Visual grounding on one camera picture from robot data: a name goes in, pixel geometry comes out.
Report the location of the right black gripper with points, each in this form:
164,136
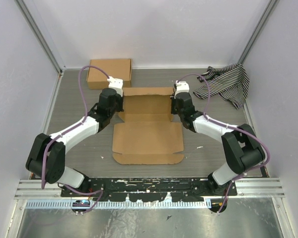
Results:
174,110

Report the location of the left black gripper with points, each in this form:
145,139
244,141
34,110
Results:
120,98

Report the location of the cardboard box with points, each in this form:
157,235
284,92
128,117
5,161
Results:
147,135
117,68

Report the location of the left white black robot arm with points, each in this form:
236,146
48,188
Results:
47,155

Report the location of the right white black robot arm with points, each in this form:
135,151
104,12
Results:
241,148

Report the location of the folded closed cardboard box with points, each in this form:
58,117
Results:
117,68

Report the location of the black white striped cloth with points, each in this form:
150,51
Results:
231,83

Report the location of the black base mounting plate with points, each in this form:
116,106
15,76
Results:
152,189

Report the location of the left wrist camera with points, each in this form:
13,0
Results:
116,84

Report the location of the aluminium front rail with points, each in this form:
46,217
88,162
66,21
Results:
245,188

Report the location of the left aluminium corner post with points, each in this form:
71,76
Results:
38,34

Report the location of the aluminium corner post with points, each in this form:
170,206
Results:
38,34
269,9

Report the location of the white slotted cable duct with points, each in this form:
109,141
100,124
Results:
85,204

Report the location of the right aluminium corner post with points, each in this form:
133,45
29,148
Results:
269,9

